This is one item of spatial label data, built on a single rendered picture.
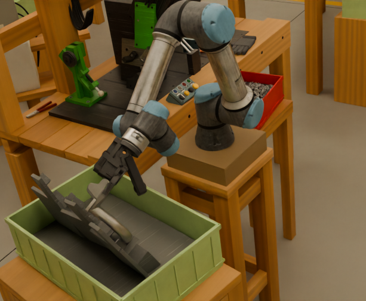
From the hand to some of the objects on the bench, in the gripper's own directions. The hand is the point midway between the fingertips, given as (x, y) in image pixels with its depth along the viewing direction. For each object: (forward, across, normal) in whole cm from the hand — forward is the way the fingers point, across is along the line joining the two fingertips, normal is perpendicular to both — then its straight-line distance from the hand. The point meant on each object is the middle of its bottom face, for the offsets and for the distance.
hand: (95, 207), depth 182 cm
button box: (-70, -94, +4) cm, 117 cm away
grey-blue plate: (-95, -112, -4) cm, 147 cm away
